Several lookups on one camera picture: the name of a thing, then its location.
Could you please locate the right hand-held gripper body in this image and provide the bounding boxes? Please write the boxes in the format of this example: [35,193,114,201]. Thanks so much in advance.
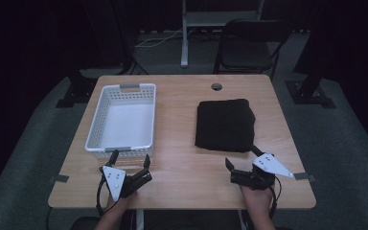
[230,152,295,192]

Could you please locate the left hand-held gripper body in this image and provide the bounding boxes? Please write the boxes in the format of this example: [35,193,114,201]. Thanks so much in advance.
[102,165,153,203]

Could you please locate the white plastic basket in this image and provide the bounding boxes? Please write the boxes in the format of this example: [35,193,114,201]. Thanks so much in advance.
[84,82,157,160]

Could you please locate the black cloth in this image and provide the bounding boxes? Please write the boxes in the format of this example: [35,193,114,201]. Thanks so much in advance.
[194,98,257,153]

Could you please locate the person's left hand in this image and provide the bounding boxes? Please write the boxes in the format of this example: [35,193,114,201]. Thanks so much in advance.
[105,190,139,210]

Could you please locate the person's right hand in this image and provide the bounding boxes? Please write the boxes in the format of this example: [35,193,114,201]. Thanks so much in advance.
[240,185,275,219]

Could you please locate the grey tape strip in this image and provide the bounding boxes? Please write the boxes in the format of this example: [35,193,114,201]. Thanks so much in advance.
[293,172,316,183]
[54,173,71,184]

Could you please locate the white table leg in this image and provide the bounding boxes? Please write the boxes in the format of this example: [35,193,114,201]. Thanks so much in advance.
[237,209,247,230]
[135,209,145,230]

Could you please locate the black stand with base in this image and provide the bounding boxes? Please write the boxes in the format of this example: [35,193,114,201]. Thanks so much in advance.
[284,0,337,110]
[55,0,98,109]

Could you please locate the black folding chair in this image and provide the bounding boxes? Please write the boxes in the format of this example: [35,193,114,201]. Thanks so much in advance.
[213,17,294,81]

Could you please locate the black tripod stand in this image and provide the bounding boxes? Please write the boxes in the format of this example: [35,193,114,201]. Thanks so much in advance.
[108,0,150,77]

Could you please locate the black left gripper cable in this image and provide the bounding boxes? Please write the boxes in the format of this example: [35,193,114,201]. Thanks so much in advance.
[96,166,116,218]

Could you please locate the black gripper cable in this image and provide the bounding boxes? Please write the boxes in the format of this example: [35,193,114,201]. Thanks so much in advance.
[267,175,283,220]
[96,166,116,218]

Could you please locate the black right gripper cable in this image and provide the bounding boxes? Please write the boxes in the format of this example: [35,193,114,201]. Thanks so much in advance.
[267,175,283,220]

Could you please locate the white floor cable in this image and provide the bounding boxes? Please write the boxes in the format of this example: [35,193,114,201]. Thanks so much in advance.
[134,28,196,49]

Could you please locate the grey metal stand frame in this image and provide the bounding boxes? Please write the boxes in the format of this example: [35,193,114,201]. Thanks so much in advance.
[179,0,266,69]

